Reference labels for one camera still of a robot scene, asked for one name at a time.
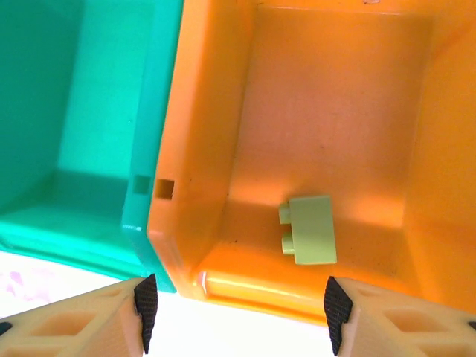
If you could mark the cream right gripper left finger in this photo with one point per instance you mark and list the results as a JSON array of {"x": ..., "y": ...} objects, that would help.
[{"x": 74, "y": 327}]

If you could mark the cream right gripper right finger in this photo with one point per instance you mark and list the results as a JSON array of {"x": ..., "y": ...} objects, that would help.
[{"x": 401, "y": 327}]

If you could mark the small light green lego brick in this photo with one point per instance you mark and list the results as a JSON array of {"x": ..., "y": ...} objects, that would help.
[{"x": 314, "y": 230}]

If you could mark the green plastic bin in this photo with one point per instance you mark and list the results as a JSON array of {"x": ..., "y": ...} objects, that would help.
[{"x": 93, "y": 93}]

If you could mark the orange plastic bin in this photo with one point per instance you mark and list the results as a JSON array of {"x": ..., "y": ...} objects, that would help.
[{"x": 334, "y": 93}]

